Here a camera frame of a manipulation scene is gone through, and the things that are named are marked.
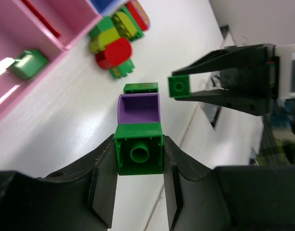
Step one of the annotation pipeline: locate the red lego brick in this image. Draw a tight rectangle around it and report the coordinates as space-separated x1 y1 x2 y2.
21 0 61 39

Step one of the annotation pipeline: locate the green and lime lego stack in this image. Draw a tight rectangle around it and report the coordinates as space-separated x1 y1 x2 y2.
10 50 48 80

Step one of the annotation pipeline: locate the small pink bin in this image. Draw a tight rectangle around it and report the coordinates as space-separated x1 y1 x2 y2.
14 0 102 50

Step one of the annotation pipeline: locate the purple arch lego brick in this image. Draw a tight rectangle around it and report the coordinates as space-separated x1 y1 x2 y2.
117 93 161 124

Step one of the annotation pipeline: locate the purple-blue bin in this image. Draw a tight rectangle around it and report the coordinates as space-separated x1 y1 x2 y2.
90 0 126 16

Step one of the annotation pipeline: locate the purple oval green lego cluster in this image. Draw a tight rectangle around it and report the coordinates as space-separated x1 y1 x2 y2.
123 82 159 94

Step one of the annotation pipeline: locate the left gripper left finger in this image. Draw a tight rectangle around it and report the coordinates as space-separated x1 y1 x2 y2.
45 134 119 229

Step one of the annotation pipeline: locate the green square lego brick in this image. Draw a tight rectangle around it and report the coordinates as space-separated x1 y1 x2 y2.
114 122 164 176

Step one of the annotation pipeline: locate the large pink bin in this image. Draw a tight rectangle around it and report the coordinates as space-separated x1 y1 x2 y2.
0 0 66 128

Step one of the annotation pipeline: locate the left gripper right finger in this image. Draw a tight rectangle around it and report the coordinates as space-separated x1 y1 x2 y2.
163 136 215 229

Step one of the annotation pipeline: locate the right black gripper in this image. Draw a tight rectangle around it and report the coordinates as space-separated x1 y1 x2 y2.
171 43 295 116

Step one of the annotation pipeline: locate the red oval lime lego cluster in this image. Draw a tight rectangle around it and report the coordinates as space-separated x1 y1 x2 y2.
88 12 138 78

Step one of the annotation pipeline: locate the small green lego brick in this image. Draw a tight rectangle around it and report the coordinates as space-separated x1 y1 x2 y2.
167 75 191 99

